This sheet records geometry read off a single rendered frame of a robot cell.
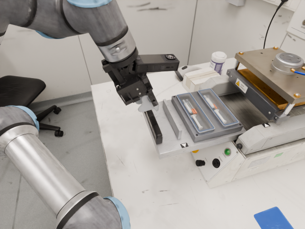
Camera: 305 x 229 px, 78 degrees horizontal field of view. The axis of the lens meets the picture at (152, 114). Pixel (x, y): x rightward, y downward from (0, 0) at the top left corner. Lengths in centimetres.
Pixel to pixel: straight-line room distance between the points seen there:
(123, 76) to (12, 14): 22
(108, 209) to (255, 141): 45
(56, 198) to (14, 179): 143
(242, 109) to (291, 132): 19
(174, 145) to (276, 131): 31
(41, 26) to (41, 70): 174
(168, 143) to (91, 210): 27
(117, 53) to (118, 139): 54
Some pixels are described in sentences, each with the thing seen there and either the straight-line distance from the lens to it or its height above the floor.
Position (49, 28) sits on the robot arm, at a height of 130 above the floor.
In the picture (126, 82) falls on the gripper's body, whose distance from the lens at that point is 46.
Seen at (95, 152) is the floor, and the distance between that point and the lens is 180.
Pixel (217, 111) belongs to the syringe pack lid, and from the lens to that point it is 65.
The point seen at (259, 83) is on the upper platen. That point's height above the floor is 106.
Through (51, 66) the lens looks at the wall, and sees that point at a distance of 213.
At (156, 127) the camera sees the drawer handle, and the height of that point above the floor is 101.
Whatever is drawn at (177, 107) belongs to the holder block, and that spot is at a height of 99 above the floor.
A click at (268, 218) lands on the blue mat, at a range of 81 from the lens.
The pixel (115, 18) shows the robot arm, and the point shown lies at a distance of 38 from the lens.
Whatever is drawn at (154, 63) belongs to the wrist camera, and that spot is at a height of 121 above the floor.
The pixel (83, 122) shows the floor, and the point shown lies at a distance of 208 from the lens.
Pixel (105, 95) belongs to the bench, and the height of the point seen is 75.
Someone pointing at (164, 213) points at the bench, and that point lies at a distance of 72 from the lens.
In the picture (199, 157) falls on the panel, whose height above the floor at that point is 78.
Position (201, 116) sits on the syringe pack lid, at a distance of 62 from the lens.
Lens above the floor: 143
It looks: 45 degrees down
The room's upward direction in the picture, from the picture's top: straight up
